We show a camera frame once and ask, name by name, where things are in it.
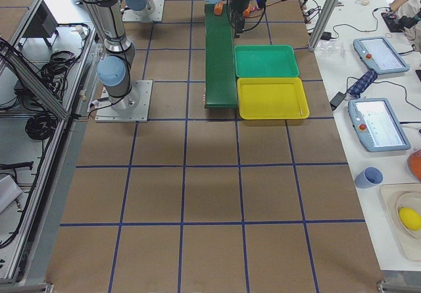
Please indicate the blue plaid folded umbrella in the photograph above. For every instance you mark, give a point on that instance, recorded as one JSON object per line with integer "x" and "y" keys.
{"x": 362, "y": 83}

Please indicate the aluminium frame post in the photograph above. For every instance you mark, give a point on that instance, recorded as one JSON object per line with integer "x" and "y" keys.
{"x": 321, "y": 23}

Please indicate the green conveyor belt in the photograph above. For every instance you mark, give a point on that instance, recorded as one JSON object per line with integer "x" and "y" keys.
{"x": 220, "y": 79}

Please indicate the yellow plastic tray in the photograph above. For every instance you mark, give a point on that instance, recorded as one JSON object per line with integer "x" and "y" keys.
{"x": 272, "y": 99}

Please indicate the beige tray with bowl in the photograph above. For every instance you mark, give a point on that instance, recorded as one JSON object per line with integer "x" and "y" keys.
{"x": 402, "y": 203}

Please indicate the yellow lemon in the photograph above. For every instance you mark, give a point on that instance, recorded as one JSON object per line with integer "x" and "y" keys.
{"x": 410, "y": 218}

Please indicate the teach pendant far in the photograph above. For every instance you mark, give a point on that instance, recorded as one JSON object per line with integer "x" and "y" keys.
{"x": 378, "y": 54}

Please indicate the plain orange cylinder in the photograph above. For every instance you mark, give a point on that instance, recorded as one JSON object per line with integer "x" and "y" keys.
{"x": 218, "y": 8}

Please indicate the teach pendant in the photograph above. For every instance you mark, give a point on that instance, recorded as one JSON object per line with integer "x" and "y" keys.
{"x": 376, "y": 125}
{"x": 378, "y": 54}

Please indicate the blue plastic cup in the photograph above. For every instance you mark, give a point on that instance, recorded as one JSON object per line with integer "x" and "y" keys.
{"x": 368, "y": 178}

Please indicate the black power adapter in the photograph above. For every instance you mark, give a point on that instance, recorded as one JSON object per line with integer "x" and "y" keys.
{"x": 336, "y": 100}

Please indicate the teach pendant near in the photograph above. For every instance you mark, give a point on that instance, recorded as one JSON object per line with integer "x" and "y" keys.
{"x": 376, "y": 125}

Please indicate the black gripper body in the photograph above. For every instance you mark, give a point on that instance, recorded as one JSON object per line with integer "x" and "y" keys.
{"x": 237, "y": 10}

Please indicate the green plastic tray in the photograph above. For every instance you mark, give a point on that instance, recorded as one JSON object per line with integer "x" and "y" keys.
{"x": 265, "y": 61}

